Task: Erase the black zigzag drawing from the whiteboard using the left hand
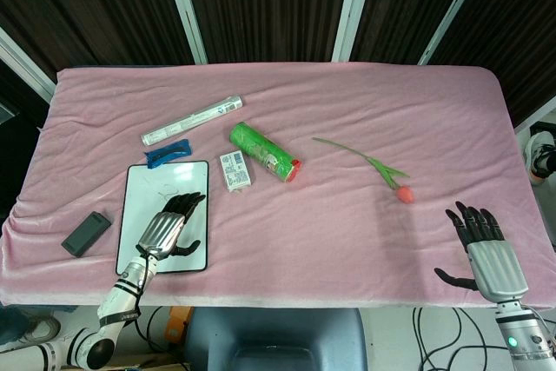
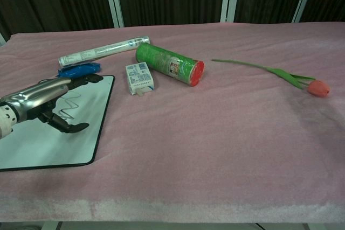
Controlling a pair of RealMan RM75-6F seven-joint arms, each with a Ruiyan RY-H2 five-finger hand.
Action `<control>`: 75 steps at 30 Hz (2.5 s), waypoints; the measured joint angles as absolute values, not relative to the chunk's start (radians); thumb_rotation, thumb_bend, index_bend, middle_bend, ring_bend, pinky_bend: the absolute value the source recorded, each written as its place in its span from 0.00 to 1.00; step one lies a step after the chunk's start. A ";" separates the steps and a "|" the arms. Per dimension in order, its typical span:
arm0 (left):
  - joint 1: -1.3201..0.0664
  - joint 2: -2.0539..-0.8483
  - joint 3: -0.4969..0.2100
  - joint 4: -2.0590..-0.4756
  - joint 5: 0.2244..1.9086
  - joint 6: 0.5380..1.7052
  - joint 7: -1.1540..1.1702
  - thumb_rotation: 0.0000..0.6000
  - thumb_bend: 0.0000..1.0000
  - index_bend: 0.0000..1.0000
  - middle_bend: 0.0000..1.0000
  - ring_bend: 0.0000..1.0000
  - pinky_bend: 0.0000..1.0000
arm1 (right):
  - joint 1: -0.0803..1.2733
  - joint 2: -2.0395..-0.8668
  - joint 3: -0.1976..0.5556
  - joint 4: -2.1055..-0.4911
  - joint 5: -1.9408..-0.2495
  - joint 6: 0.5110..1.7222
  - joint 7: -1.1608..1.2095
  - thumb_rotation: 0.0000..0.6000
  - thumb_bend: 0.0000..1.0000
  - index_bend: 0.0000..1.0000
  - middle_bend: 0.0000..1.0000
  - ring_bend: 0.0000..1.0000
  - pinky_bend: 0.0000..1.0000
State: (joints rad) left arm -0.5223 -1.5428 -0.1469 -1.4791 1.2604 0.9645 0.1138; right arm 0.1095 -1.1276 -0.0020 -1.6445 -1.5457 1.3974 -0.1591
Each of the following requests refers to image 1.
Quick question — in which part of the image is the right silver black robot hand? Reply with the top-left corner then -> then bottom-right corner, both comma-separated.
434,201 -> 530,303

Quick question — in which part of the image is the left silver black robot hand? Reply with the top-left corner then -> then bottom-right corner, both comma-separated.
136,191 -> 207,260

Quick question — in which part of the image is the black board eraser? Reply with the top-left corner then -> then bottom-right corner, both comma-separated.
61,210 -> 112,258

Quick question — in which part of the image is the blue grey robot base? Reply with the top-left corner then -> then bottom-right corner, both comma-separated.
184,308 -> 368,371

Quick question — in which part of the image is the blue plastic packet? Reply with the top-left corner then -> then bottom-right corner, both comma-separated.
143,138 -> 193,170

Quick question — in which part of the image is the orange plastic object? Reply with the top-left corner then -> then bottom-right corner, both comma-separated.
168,306 -> 195,342

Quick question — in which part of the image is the small white milk carton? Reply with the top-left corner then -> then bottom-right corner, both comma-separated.
219,149 -> 255,193

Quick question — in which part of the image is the white wrapped tube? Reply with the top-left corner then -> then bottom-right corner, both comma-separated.
140,94 -> 244,147

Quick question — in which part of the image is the pink tulip with green stem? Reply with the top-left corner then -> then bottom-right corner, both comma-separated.
312,136 -> 416,205

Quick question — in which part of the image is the white black shoe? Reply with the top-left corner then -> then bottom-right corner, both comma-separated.
523,130 -> 556,185

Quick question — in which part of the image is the green chips can red lid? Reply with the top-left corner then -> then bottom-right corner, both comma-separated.
229,121 -> 304,184

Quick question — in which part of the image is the pink fleece table cloth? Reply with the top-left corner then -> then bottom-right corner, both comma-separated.
0,62 -> 556,309

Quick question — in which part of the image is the dark brown pleated screen panel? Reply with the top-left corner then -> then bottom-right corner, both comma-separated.
0,0 -> 195,85
347,0 -> 484,64
181,0 -> 362,64
434,0 -> 556,125

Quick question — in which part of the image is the white board with black frame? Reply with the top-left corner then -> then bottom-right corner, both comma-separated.
115,160 -> 210,275

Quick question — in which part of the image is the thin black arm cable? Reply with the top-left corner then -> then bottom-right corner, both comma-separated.
133,248 -> 158,348

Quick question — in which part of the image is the black floor cable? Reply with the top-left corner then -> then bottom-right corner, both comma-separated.
411,308 -> 512,371

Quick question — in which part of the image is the white screen frame post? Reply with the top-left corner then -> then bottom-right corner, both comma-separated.
163,0 -> 209,64
513,96 -> 556,134
418,0 -> 493,66
0,26 -> 57,101
331,0 -> 380,63

